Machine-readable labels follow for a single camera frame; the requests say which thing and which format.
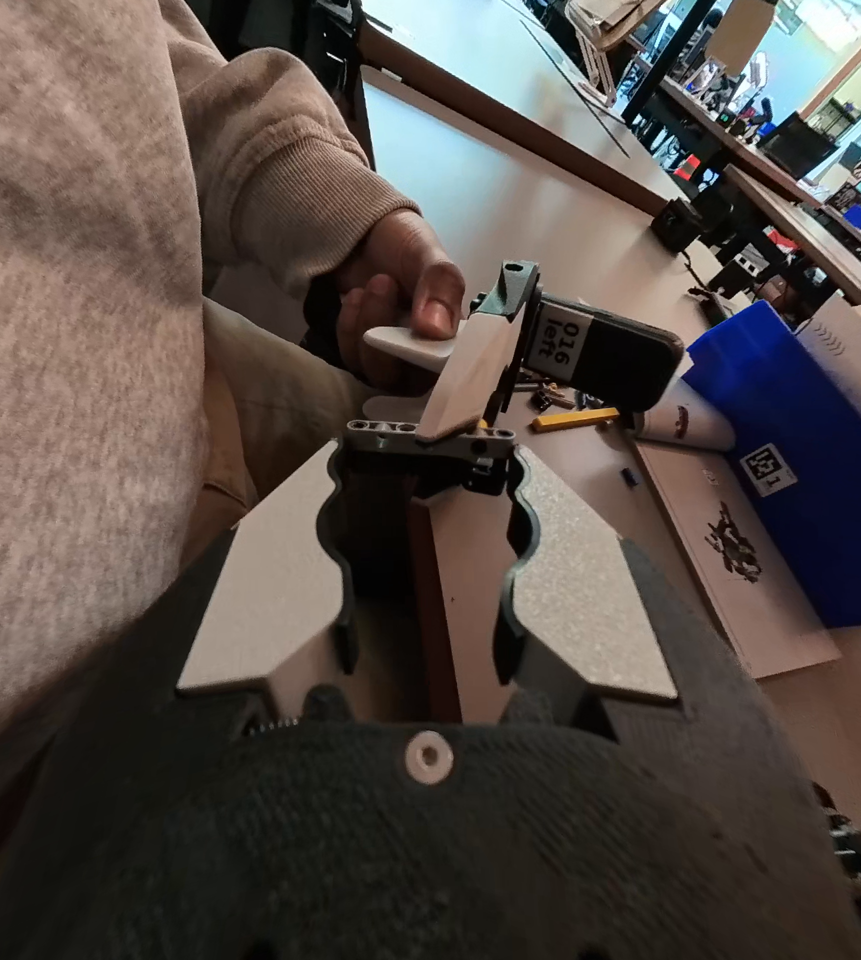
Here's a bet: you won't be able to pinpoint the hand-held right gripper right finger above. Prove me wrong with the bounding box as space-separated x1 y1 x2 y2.
492 444 681 714

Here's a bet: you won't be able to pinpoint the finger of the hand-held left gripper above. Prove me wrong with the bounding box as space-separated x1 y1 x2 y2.
415 298 533 447

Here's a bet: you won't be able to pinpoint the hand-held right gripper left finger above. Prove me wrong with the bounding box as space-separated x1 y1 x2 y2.
175 438 362 723

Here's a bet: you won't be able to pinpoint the grey lego beam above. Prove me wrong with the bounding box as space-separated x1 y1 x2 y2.
344 418 519 460

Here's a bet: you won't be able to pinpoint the person's left forearm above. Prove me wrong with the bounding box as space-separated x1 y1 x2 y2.
168 30 426 305

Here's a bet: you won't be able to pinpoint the yellow lego beam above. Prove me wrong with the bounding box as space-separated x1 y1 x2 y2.
531 408 621 434

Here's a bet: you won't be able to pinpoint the loose small lego parts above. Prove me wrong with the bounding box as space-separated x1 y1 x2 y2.
513 378 591 414

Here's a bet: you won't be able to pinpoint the person's left hand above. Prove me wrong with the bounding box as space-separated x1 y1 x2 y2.
335 210 469 391

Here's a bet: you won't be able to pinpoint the white paper cone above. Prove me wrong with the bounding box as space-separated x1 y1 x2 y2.
639 378 737 453

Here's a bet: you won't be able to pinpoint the person's tan pants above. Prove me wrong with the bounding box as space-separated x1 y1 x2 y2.
175 296 379 571

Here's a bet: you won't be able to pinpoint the blue plastic bin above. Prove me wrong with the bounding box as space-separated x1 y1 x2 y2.
681 300 861 631

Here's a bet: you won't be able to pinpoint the background wooden desk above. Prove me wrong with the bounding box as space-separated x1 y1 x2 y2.
655 71 861 301

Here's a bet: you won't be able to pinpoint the black computer monitor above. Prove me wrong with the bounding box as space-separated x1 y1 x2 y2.
759 111 842 183

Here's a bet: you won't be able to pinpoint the neighbouring white-top desk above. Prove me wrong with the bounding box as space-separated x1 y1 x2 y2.
359 0 675 220

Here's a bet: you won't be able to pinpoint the person's grey sweater torso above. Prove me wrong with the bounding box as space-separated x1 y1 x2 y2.
0 0 218 777

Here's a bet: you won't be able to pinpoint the small black camera cube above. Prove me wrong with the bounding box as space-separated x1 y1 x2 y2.
650 198 706 254

